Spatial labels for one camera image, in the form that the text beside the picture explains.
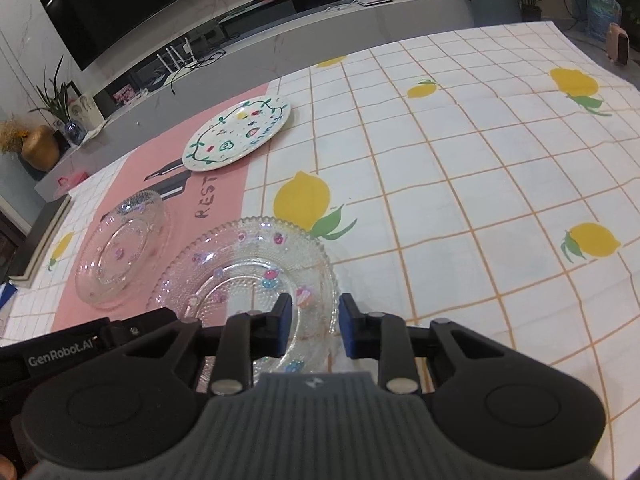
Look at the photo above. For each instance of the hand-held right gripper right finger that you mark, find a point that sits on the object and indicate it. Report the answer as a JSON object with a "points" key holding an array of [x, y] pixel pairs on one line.
{"points": [[347, 327]]}

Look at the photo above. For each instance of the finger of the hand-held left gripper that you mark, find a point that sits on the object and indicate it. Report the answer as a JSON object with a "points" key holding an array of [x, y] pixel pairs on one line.
{"points": [[145, 325]]}

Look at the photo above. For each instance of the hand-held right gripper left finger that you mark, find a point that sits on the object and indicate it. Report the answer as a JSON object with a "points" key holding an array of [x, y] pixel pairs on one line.
{"points": [[284, 322]]}

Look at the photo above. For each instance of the hobnail clear glass plate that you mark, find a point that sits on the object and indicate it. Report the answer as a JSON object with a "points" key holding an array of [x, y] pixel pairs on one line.
{"points": [[240, 270]]}

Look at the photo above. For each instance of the smooth clear glass plate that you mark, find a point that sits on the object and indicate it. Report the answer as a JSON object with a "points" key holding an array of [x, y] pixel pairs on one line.
{"points": [[120, 255]]}

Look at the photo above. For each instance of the painted white plate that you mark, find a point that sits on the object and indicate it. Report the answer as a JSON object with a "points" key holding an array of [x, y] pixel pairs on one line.
{"points": [[235, 135]]}

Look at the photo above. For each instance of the person's left hand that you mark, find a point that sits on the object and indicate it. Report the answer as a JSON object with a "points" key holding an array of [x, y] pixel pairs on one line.
{"points": [[7, 471]]}

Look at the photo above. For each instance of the pink plastic basket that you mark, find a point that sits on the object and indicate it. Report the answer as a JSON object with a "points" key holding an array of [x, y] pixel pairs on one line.
{"points": [[70, 185]]}

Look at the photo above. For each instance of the checked lemon print tablecloth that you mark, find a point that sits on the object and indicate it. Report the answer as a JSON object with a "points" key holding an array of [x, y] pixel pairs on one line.
{"points": [[475, 185]]}

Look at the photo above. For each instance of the gold vase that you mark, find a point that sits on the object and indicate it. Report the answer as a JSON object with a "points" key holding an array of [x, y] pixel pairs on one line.
{"points": [[40, 150]]}

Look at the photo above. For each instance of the blue glass vase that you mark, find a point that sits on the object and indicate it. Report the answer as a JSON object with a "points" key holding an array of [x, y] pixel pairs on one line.
{"points": [[74, 130]]}

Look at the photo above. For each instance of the elephant drawing card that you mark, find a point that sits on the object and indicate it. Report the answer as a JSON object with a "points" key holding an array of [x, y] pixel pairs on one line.
{"points": [[89, 112]]}

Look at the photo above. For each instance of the pink photo card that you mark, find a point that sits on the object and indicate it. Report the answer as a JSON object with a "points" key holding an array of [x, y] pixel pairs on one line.
{"points": [[124, 95]]}

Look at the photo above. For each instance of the dried yellow flowers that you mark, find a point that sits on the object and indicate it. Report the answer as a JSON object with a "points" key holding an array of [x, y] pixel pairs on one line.
{"points": [[12, 135]]}

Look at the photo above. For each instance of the green leafy plant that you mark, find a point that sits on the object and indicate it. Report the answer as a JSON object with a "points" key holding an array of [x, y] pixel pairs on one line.
{"points": [[55, 95]]}

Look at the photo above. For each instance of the white router with antennas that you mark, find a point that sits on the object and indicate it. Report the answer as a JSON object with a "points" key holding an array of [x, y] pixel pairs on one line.
{"points": [[175, 57]]}

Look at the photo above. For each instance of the purple book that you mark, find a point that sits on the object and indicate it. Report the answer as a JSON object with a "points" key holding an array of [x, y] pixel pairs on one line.
{"points": [[375, 1]]}

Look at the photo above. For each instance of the grey trash bin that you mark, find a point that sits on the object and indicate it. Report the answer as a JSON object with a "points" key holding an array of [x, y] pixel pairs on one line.
{"points": [[492, 2]]}

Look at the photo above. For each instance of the small pink heater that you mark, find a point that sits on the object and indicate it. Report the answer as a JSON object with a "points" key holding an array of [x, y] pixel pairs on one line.
{"points": [[618, 45]]}

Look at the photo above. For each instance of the large water bottle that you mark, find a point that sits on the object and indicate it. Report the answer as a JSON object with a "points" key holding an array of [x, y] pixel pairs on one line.
{"points": [[602, 10]]}

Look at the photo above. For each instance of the black picture frame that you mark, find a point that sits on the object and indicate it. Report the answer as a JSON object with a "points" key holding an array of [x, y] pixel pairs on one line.
{"points": [[74, 89]]}

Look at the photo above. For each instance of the black wall television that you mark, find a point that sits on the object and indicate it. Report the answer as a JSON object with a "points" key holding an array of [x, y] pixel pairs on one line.
{"points": [[135, 5]]}

